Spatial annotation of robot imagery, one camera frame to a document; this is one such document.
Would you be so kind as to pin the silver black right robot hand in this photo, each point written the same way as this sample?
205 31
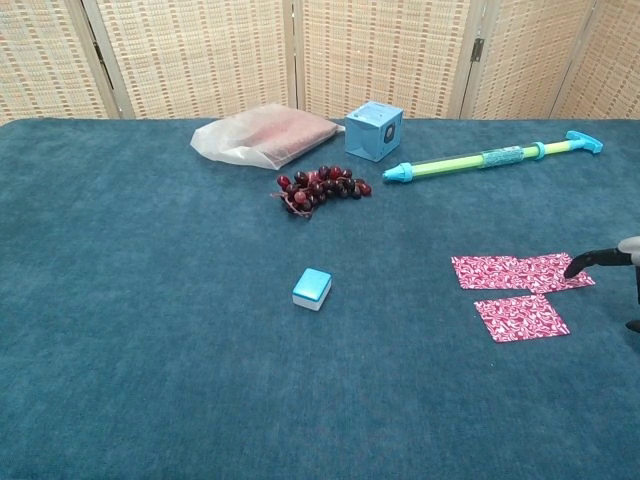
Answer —
600 256

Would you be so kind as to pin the green blue water squirter toy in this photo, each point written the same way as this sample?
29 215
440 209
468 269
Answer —
450 166

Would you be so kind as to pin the dark red grape bunch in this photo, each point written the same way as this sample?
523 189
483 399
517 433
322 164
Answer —
325 187

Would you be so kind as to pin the clear bag with pink cloth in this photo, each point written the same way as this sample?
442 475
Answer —
280 135

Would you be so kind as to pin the red patterned cloth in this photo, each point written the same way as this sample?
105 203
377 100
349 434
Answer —
522 320

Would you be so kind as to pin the blue felt table cover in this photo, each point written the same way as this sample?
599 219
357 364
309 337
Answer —
150 350

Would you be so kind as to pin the light blue cube box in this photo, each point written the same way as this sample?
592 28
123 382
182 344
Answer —
367 135

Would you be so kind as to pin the woven bamboo folding screen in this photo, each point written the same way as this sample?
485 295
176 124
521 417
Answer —
200 50

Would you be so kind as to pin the small blue white tile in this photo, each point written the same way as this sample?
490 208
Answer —
311 287

